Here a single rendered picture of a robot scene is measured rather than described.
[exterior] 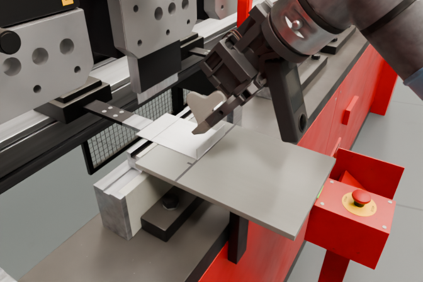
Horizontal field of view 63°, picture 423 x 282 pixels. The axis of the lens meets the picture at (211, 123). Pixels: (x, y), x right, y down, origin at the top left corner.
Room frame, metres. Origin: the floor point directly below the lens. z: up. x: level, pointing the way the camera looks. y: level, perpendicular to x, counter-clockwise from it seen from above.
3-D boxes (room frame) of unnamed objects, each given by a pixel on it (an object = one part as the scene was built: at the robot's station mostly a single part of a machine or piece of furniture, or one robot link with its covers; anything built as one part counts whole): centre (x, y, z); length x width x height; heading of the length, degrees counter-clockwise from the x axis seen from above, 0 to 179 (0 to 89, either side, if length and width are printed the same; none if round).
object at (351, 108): (1.29, -0.60, 0.59); 0.15 x 0.02 x 0.07; 148
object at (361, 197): (0.55, -0.33, 0.79); 0.04 x 0.04 x 0.04
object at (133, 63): (0.51, 0.09, 1.13); 0.10 x 0.02 x 0.10; 148
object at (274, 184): (0.43, -0.04, 1.00); 0.26 x 0.18 x 0.01; 58
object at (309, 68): (0.99, -0.29, 0.89); 0.30 x 0.05 x 0.03; 148
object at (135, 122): (0.59, 0.23, 1.01); 0.26 x 0.12 x 0.05; 58
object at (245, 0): (0.60, -0.05, 1.20); 0.04 x 0.02 x 0.10; 58
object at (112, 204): (0.55, 0.06, 0.92); 0.39 x 0.06 x 0.10; 148
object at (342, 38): (1.33, -0.50, 0.89); 0.30 x 0.05 x 0.03; 148
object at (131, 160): (0.53, 0.07, 0.99); 0.20 x 0.03 x 0.03; 148
